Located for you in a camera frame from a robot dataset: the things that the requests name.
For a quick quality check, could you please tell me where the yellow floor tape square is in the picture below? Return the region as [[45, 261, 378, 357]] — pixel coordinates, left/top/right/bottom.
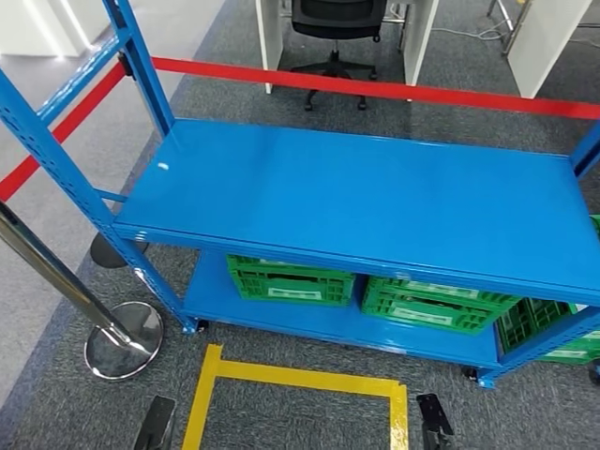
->
[[181, 343, 411, 450]]

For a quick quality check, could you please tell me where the red barrier belt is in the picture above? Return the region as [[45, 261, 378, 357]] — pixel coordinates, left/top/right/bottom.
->
[[149, 55, 600, 122], [0, 60, 128, 204]]

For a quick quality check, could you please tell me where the black office chair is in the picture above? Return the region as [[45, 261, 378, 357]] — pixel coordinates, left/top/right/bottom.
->
[[289, 0, 390, 114]]

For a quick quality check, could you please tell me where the chrome stanchion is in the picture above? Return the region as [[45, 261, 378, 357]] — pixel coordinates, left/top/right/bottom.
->
[[0, 202, 165, 382]]

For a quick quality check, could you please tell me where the robot right foot plate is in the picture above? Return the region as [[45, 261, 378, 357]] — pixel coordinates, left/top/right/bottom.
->
[[416, 393, 455, 450]]

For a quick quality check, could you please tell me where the robot foot plate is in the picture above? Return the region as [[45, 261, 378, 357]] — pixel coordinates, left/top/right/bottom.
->
[[133, 395, 177, 450], [416, 393, 455, 450]]

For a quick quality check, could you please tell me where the robot left foot plate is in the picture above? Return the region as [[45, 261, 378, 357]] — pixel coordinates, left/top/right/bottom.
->
[[133, 395, 177, 450]]

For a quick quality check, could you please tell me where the green open plastic crate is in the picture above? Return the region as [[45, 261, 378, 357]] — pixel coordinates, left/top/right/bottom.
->
[[497, 214, 600, 355]]

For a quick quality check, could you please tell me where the white partition panel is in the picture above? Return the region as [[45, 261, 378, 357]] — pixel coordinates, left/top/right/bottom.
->
[[506, 0, 595, 100]]

